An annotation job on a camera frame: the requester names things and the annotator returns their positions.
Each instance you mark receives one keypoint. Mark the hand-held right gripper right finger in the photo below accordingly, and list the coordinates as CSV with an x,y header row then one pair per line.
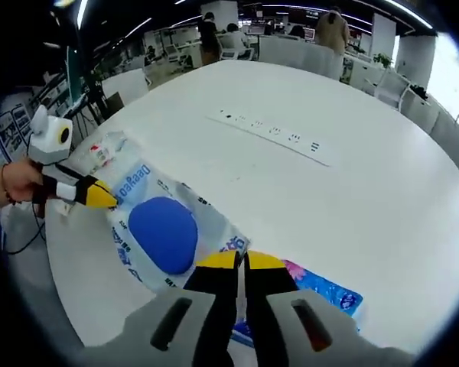
x,y
267,306

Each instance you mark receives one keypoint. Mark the clear plastic bottle red label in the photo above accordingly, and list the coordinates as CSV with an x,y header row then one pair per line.
x,y
107,151

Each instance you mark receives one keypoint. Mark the white partition panel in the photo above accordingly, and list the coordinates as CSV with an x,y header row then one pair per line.
x,y
124,86

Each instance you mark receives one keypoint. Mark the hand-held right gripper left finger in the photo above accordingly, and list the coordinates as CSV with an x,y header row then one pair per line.
x,y
210,306

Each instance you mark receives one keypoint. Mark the white low cabinet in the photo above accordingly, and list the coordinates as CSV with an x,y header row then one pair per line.
x,y
417,111

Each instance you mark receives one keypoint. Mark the wet wipes pack blue lid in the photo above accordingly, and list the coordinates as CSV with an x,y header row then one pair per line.
x,y
164,233

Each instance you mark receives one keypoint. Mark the blue flowered tissue pack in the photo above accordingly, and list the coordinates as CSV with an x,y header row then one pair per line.
x,y
329,294

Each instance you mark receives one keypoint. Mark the blue white wall poster board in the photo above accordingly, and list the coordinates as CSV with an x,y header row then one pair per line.
x,y
13,126

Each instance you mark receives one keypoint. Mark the green potted plant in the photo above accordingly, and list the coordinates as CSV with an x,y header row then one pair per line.
x,y
382,60

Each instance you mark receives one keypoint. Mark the white office chair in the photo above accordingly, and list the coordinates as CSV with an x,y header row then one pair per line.
x,y
178,55
390,86

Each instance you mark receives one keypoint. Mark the white tabletop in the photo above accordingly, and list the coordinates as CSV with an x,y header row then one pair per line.
x,y
329,214

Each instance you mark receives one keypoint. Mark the narrow bright window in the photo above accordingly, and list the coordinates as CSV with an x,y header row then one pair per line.
x,y
447,76

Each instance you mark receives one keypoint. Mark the white built-in power strip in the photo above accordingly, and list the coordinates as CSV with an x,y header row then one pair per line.
x,y
267,134

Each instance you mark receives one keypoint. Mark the large display on stand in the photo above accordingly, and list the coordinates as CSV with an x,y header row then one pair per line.
x,y
73,72

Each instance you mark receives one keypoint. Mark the grey desk partition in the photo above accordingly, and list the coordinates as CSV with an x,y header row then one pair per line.
x,y
298,57

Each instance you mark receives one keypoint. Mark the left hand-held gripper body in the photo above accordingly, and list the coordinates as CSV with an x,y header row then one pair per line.
x,y
49,141

